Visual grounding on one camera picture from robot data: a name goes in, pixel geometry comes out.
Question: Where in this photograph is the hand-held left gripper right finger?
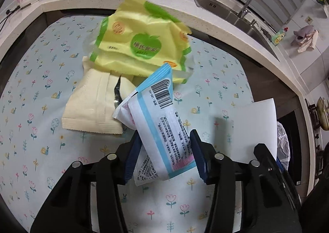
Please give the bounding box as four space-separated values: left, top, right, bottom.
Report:
190 129 302 233

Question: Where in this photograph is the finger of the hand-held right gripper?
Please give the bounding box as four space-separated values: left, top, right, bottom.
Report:
253 143 278 172

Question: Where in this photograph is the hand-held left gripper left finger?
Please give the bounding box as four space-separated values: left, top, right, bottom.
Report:
30 133 143 233

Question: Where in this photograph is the translucent plastic bin liner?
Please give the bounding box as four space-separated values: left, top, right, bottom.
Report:
277 121 291 169

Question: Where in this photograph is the white paper sheet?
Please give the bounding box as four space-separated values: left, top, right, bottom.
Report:
233 98 278 165

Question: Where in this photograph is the white blue barcode packet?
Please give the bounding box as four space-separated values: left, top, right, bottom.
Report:
113 63 198 187

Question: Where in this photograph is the dark base cabinet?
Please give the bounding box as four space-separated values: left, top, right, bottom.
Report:
254 69 309 197

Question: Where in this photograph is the black gas stove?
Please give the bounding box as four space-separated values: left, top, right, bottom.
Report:
305 98 329 179

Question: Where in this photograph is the metal wok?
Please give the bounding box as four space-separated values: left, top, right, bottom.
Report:
316 97 329 131

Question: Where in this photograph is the beige paper packet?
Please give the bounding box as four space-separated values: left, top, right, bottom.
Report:
62 56 144 136

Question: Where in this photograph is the floral tablecloth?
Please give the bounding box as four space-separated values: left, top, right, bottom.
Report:
0 15 255 233

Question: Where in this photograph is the green dish soap bottle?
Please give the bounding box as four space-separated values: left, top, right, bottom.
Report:
272 27 289 46

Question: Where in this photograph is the cream hanging cloth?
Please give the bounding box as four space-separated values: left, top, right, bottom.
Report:
298 30 319 52

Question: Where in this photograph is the dark scouring pad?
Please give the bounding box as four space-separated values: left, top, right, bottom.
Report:
259 26 273 39

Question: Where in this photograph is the yellow green snack packet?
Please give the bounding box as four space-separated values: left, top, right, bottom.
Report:
83 0 193 84

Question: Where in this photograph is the purple hanging cloth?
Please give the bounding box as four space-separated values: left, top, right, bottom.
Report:
293 25 315 43

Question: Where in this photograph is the stainless steel sink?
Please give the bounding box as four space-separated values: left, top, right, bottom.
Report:
188 0 279 60

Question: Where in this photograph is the black power cord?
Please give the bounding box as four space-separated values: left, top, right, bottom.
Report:
0 4 21 33

